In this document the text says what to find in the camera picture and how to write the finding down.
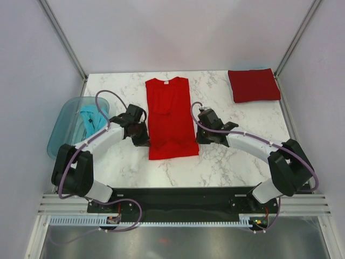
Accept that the right aluminium frame post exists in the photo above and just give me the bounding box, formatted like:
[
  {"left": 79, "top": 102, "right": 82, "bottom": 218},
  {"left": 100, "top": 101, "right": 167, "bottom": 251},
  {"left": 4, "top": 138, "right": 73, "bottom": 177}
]
[{"left": 273, "top": 0, "right": 323, "bottom": 79}]

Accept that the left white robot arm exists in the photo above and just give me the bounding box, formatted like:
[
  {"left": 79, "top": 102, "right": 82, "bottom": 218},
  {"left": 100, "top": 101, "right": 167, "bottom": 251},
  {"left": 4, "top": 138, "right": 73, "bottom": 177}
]
[{"left": 51, "top": 104, "right": 150, "bottom": 212}]

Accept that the folded dark red t shirt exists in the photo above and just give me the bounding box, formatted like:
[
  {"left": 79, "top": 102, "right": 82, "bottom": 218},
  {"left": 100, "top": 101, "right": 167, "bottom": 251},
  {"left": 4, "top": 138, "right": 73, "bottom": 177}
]
[{"left": 228, "top": 69, "right": 281, "bottom": 103}]

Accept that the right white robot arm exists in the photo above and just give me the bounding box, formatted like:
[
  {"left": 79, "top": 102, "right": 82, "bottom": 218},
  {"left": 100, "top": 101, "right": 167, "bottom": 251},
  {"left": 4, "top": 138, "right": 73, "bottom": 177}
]
[{"left": 195, "top": 107, "right": 315, "bottom": 213}]

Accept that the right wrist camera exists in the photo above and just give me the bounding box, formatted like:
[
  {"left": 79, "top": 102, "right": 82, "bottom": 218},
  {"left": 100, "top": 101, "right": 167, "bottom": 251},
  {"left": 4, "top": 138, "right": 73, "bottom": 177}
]
[{"left": 199, "top": 106, "right": 211, "bottom": 112}]

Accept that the aluminium frame post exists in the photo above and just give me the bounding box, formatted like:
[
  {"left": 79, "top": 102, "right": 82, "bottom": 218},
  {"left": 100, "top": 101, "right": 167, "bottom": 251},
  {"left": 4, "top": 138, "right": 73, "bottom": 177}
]
[
  {"left": 38, "top": 0, "right": 88, "bottom": 82},
  {"left": 273, "top": 0, "right": 323, "bottom": 79}
]

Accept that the left aluminium frame post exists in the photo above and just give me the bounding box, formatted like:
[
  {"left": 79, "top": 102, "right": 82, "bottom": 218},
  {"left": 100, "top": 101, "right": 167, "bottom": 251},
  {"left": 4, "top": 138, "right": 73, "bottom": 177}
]
[{"left": 38, "top": 0, "right": 88, "bottom": 82}]

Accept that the bright red t shirt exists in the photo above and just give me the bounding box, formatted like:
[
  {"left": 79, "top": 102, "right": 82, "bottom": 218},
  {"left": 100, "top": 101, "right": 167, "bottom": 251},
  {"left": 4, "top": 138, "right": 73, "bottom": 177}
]
[{"left": 145, "top": 77, "right": 199, "bottom": 160}]

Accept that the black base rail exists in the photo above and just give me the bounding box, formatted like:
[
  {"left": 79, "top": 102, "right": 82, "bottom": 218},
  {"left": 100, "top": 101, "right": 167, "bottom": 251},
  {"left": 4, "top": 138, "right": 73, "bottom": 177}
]
[{"left": 87, "top": 186, "right": 278, "bottom": 222}]

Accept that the translucent blue plastic bin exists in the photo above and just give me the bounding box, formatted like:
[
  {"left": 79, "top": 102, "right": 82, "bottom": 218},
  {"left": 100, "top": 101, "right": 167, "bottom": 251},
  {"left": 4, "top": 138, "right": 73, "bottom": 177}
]
[{"left": 47, "top": 97, "right": 109, "bottom": 159}]

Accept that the white slotted cable duct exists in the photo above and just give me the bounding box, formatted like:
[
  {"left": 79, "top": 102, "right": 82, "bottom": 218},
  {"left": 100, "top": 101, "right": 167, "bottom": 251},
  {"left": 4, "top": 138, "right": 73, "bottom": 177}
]
[{"left": 49, "top": 215, "right": 258, "bottom": 228}]

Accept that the teal t shirt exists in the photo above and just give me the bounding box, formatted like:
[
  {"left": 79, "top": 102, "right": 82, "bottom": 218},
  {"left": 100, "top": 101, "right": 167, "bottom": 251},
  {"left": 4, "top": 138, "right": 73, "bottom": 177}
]
[{"left": 80, "top": 105, "right": 107, "bottom": 138}]

